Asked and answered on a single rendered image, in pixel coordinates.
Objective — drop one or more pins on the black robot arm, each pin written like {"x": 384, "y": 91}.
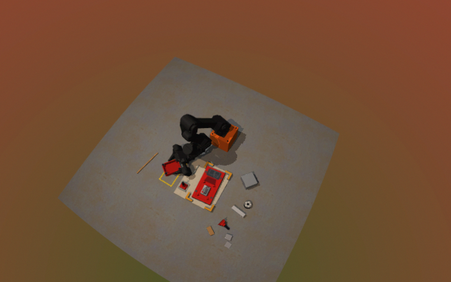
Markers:
{"x": 199, "y": 142}

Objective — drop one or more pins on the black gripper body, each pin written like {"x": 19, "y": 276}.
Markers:
{"x": 185, "y": 170}

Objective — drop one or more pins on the red hood shell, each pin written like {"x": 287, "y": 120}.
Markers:
{"x": 170, "y": 167}

